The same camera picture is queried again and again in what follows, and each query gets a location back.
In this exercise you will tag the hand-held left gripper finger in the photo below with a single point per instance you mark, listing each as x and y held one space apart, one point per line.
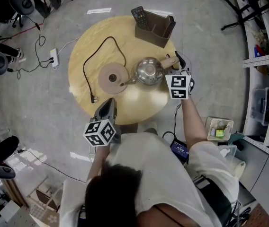
96 115
115 111

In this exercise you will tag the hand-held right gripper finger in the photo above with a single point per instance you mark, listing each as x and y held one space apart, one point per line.
187 65
167 55

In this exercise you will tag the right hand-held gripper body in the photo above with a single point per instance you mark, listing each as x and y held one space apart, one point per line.
178 86

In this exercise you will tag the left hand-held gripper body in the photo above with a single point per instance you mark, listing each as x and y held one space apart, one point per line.
94 129

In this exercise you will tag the stainless steel electric kettle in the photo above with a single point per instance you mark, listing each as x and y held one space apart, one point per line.
148 72

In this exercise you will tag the beige round kettle base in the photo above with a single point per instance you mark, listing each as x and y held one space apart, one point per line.
106 81

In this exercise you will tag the person's left forearm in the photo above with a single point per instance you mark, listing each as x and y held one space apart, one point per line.
99 157

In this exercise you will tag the person's right forearm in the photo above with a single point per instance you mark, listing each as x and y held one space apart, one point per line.
191 122

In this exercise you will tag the brown desk organizer box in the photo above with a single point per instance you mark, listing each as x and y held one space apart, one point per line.
153 38

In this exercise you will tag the round wooden table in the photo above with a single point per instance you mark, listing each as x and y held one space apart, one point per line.
144 107

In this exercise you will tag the black remote control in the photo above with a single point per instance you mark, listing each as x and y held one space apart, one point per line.
140 16

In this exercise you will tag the white slotted basket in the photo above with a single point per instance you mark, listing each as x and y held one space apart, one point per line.
210 126

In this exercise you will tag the dark blue screen device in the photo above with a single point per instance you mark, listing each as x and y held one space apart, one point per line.
178 148

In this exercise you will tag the green yellow small packet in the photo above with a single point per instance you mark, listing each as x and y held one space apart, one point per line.
219 133

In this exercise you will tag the person's white shirt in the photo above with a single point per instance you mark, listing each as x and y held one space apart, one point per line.
153 164

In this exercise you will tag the white power strip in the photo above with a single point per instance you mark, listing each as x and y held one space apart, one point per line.
53 55

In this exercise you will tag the white shelf unit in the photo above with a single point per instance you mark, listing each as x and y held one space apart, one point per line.
262 60

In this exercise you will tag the black power adapter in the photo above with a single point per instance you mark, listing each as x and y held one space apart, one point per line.
20 151

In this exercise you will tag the clear plastic shelf bin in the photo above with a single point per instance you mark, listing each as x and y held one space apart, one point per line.
258 105

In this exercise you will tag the clear plastic storage box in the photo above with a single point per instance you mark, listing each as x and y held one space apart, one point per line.
231 150

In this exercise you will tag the checkered cushion with flower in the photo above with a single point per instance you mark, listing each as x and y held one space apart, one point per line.
51 219

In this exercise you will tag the cream lidded bucket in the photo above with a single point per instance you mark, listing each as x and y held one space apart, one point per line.
239 169

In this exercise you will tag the grey metal cabinet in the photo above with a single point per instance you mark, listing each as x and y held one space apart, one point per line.
267 174

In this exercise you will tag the black desk frame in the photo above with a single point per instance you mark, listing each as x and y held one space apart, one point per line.
239 20

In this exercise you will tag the wooden stool frame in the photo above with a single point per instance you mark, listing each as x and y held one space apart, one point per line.
42 196

